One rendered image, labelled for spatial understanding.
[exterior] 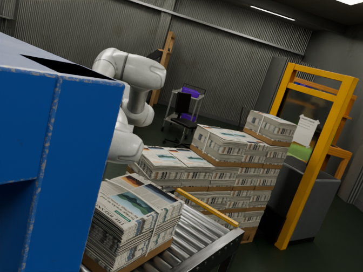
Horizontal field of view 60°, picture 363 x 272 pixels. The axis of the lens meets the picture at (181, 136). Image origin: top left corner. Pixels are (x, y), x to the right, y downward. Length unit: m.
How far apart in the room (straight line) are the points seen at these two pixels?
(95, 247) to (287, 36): 9.60
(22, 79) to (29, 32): 10.38
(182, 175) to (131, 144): 1.43
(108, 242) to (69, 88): 0.89
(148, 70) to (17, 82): 1.20
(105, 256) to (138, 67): 0.79
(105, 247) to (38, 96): 0.92
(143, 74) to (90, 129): 1.14
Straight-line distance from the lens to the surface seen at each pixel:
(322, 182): 3.63
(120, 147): 1.00
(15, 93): 0.27
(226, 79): 9.93
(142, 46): 9.81
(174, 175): 2.36
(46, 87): 0.29
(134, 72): 1.45
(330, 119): 3.29
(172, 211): 1.28
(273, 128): 2.97
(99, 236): 1.16
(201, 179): 2.55
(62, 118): 0.30
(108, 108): 0.33
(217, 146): 2.58
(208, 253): 1.51
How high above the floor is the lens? 1.59
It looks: 14 degrees down
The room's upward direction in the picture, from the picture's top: 17 degrees clockwise
